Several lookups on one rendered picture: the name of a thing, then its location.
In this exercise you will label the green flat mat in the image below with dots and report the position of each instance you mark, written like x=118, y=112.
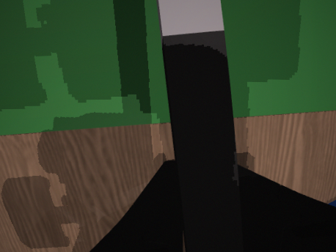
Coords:
x=78, y=64

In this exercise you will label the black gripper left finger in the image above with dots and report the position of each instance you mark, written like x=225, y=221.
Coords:
x=154, y=222

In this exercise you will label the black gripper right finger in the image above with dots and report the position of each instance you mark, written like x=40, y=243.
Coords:
x=277, y=219

